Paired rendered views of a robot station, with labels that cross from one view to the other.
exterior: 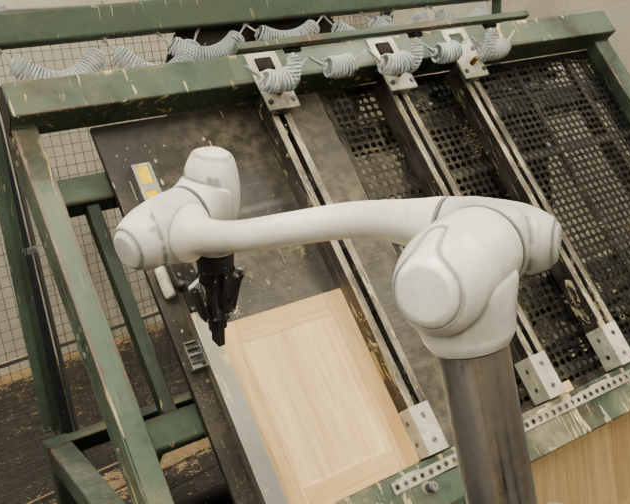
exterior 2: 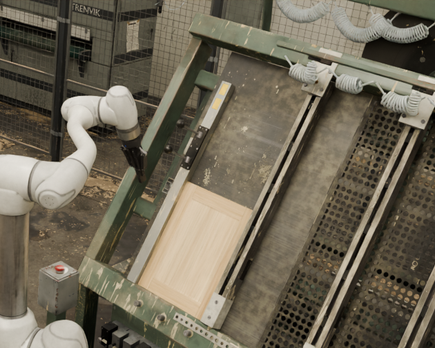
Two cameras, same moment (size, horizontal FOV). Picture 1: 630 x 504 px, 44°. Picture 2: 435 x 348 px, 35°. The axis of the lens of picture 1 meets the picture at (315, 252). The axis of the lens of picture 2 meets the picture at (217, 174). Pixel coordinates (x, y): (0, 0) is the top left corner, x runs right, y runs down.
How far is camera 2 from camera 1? 2.44 m
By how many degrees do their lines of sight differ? 62
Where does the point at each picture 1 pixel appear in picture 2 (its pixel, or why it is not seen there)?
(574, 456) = not seen: outside the picture
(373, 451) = (192, 295)
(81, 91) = (223, 31)
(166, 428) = (145, 207)
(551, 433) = not seen: outside the picture
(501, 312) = not seen: outside the picture
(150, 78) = (259, 39)
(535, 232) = (37, 187)
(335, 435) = (185, 272)
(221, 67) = not seen: hidden behind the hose
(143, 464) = (112, 208)
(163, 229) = (68, 109)
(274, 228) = (71, 132)
